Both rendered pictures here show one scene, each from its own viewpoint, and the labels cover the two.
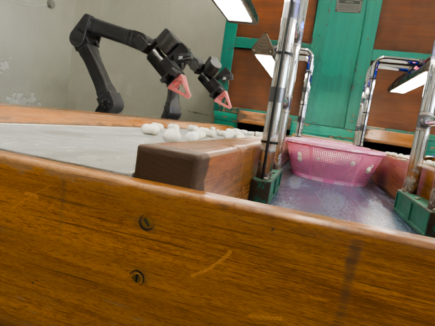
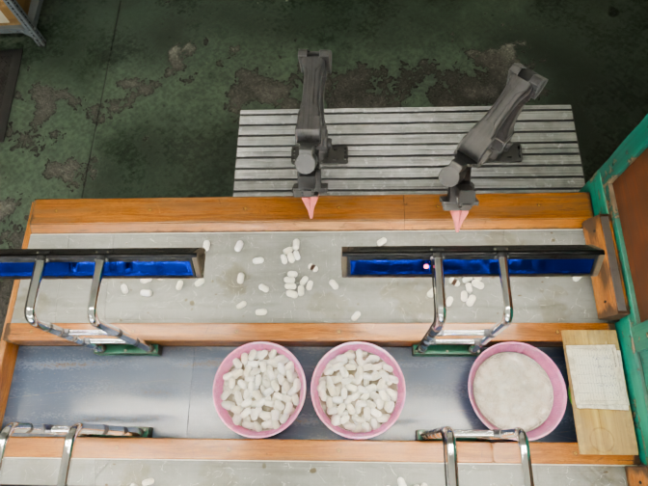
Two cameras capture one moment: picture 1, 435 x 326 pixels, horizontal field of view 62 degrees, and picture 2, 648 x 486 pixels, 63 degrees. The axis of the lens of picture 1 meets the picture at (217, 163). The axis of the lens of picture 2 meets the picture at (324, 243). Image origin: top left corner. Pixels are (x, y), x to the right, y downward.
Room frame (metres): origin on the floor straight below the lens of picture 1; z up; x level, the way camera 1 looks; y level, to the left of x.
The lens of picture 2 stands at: (1.22, -0.53, 2.32)
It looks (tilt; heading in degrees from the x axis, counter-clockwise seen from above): 69 degrees down; 84
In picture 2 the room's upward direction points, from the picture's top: 8 degrees counter-clockwise
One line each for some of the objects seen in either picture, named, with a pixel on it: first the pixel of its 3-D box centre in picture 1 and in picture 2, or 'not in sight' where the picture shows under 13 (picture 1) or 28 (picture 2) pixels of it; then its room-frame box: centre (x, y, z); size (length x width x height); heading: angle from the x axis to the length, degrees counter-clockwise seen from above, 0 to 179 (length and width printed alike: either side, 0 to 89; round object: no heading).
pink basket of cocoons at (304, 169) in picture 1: (331, 162); (261, 390); (1.00, -0.31, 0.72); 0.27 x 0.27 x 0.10
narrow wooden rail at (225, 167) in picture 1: (276, 154); (303, 335); (1.15, -0.18, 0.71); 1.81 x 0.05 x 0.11; 166
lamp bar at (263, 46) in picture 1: (273, 60); (469, 257); (1.60, -0.17, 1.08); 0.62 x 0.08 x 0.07; 166
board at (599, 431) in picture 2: (324, 139); (598, 390); (1.91, -0.54, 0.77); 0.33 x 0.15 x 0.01; 76
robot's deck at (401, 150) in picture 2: not in sight; (407, 223); (1.58, 0.12, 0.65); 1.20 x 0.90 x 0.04; 166
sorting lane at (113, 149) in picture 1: (223, 138); (303, 277); (1.20, -0.01, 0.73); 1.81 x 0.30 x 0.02; 166
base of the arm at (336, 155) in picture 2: not in sight; (318, 149); (1.35, 0.44, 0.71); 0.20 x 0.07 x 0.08; 166
